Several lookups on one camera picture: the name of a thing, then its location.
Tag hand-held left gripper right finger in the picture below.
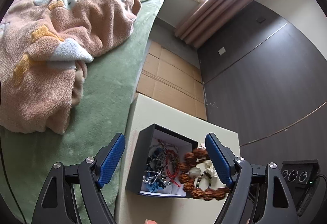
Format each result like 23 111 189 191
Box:
205 133 299 224

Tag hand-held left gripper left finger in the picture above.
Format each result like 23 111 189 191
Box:
31 133 126 224

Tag black square box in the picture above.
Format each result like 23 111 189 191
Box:
125 124 199 199

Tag large brown seed bracelet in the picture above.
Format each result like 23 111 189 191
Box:
177 148 230 200

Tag pile of bead bracelets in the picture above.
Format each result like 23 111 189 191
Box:
142 138 185 192

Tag green bed sheet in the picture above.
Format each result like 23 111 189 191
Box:
0 0 166 224

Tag dark grey wardrobe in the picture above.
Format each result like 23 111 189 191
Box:
197 1 327 163

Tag cardboard floor sheets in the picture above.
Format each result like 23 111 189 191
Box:
135 40 207 121

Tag pink printed blanket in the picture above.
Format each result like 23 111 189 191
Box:
0 0 142 135

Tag pink curtain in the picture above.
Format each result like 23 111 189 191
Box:
174 0 284 48

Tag white shell bracelet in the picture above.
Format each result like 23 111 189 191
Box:
204 160 218 178

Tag dark green bead bracelet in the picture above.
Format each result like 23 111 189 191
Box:
195 171 214 190

